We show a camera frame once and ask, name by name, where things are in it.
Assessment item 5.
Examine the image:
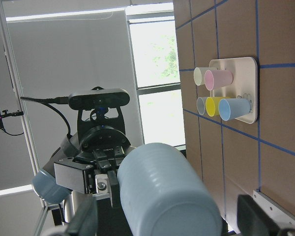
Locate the light blue transferred cup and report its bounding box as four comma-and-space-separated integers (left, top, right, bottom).
117, 143, 222, 236

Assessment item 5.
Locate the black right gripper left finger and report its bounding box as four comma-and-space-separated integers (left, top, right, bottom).
66, 194, 98, 236

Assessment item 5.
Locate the pink cup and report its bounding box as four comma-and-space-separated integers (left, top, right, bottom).
205, 70, 233, 91

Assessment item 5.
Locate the grey cup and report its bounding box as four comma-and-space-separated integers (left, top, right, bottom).
197, 97, 207, 116

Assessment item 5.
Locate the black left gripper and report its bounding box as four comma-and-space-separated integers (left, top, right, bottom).
54, 108, 134, 208

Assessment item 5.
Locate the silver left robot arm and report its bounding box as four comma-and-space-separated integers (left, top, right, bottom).
32, 107, 133, 225

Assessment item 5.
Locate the pale green cup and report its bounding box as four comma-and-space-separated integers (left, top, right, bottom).
193, 67, 209, 86

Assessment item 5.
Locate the yellow cup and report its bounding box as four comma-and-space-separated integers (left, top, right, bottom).
205, 97, 229, 117

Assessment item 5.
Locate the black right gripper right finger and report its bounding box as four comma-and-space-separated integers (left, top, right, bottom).
237, 195, 279, 236

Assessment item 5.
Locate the blue cup on tray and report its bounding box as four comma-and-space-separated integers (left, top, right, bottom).
218, 98, 251, 121

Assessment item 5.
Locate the cream rectangular tray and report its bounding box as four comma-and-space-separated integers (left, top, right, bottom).
209, 57, 259, 124

